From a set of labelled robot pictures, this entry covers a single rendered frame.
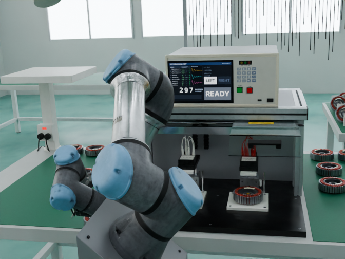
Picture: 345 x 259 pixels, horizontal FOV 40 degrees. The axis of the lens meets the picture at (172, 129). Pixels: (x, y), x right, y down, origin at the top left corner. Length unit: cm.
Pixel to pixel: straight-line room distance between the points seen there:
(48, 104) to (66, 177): 130
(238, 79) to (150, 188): 89
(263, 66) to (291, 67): 634
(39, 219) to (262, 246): 83
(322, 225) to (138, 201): 85
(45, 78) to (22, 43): 686
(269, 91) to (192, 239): 64
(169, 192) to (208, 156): 99
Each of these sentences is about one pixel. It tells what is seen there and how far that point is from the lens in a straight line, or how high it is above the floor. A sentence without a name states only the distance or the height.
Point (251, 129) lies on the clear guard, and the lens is 175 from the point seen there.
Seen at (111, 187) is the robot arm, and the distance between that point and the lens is 106.
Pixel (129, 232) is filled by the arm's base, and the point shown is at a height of 99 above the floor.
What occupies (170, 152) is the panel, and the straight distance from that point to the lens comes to 211.
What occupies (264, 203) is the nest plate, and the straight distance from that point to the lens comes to 184.
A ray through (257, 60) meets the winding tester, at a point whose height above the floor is 129.
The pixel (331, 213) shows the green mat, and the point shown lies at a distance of 188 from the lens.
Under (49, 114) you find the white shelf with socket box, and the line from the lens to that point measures 272.
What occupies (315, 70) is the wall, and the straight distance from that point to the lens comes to 823.
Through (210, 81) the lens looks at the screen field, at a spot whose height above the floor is 122.
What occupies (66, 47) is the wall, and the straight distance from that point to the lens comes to 887.
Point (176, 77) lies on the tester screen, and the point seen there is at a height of 123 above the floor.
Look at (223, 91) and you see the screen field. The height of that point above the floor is 118.
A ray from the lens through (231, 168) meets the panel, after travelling 209.
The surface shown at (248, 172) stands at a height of 88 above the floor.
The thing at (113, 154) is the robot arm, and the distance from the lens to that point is 107.
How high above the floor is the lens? 151
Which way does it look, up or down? 15 degrees down
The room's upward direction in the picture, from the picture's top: 2 degrees counter-clockwise
